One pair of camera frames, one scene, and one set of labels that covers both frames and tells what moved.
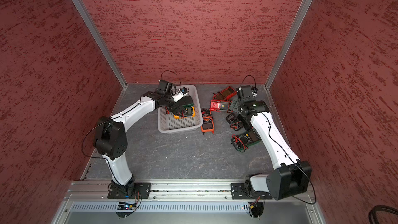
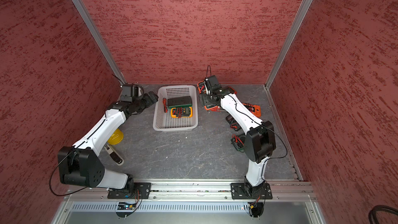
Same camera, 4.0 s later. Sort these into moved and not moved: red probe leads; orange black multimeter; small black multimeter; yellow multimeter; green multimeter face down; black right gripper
Moved: black right gripper; orange black multimeter
Not moved: yellow multimeter; red probe leads; small black multimeter; green multimeter face down
